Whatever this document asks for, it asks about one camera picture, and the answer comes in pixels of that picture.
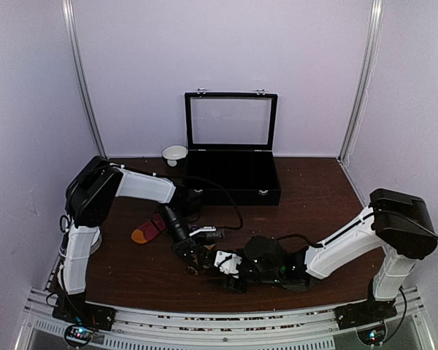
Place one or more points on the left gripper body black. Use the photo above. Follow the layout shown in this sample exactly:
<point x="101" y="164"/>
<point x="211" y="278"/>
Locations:
<point x="173" y="219"/>

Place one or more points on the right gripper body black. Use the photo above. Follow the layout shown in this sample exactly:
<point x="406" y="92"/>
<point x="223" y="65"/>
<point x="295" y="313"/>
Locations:
<point x="271" y="277"/>

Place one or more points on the black tan argyle sock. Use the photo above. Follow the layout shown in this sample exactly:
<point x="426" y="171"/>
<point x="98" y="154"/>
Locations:
<point x="209" y="257"/>

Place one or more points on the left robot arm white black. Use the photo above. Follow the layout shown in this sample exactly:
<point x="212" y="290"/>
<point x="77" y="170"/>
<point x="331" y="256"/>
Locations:
<point x="89" y="198"/>

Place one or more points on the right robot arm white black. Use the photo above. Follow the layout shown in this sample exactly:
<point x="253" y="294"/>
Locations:
<point x="396" y="222"/>

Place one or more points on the maroon orange-toed sock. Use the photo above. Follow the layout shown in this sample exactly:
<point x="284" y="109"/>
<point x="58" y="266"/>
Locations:
<point x="149" y="230"/>

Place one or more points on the small white bowl dark rim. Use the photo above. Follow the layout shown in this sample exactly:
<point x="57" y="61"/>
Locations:
<point x="175" y="156"/>

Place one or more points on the white fluted dish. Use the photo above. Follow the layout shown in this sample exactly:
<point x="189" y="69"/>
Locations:
<point x="96" y="242"/>

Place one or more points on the black display case glass lid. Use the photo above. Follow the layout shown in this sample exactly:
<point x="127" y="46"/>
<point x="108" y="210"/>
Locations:
<point x="230" y="138"/>

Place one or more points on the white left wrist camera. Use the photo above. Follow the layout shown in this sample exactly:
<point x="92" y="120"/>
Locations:
<point x="207" y="232"/>

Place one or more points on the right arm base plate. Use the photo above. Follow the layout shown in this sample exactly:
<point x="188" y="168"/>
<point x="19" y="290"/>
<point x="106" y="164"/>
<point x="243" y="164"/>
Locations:
<point x="364" y="312"/>

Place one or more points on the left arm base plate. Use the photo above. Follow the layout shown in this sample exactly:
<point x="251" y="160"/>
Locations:
<point x="84" y="315"/>

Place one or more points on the aluminium front rail frame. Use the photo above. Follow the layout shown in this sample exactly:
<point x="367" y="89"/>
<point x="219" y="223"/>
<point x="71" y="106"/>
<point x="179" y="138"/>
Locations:
<point x="304" y="328"/>

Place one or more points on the right aluminium corner post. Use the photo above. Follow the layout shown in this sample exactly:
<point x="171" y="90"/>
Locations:
<point x="370" y="52"/>

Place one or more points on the aluminium corner post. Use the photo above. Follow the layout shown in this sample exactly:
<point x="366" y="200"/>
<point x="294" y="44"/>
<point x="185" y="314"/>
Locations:
<point x="370" y="52"/>
<point x="71" y="29"/>

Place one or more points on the left aluminium corner post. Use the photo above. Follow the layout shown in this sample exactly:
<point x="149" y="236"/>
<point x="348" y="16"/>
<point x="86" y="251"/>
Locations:
<point x="71" y="29"/>

